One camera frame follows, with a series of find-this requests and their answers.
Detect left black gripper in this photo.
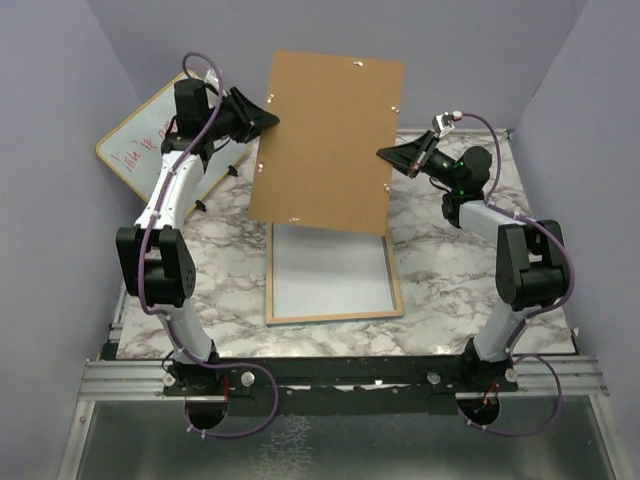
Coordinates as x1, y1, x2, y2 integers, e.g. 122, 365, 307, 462
203, 86, 279, 143

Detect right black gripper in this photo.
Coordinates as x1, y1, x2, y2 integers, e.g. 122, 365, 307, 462
377, 131, 462, 192

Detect brown cardboard backing board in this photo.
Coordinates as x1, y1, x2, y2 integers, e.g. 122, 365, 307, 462
249, 50, 404, 236

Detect hot air balloon photo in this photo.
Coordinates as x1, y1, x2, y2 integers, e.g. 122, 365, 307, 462
272, 222, 396, 320

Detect blue wooden photo frame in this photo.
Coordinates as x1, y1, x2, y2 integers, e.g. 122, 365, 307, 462
264, 219, 404, 326

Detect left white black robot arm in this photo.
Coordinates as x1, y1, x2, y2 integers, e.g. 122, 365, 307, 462
115, 78, 279, 395

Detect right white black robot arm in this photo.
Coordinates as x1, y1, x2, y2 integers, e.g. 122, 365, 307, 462
377, 131, 573, 391

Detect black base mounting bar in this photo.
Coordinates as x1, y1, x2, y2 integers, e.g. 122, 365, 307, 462
163, 353, 518, 418

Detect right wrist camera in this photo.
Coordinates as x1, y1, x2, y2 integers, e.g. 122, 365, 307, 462
432, 110, 463, 138

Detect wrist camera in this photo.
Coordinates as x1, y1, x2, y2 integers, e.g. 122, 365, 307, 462
203, 69, 222, 94
432, 110, 463, 138

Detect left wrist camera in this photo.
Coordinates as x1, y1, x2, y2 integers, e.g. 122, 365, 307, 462
203, 69, 222, 94

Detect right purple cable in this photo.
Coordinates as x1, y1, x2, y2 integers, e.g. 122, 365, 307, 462
457, 112, 576, 437

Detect purple cable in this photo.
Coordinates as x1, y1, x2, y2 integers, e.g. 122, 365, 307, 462
138, 52, 281, 441
457, 112, 576, 437

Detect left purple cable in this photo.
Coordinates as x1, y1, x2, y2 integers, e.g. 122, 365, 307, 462
138, 52, 281, 441

